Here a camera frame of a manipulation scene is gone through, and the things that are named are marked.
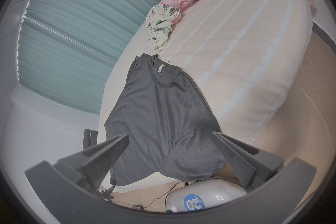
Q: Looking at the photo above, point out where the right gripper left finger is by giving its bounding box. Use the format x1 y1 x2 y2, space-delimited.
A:
56 134 130 194

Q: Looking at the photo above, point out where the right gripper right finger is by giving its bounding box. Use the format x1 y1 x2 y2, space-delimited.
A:
213 132 285 188

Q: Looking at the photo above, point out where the black T-shirt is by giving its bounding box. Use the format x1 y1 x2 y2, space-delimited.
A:
104 54 227 187

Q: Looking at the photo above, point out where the bed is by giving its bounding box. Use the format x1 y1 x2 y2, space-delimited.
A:
98 0 336 189

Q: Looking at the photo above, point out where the white printed pyjama garment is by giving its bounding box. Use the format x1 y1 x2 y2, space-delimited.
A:
146 5 181 51

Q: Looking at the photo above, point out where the black cable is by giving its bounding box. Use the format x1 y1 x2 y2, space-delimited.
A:
113 180 188 208

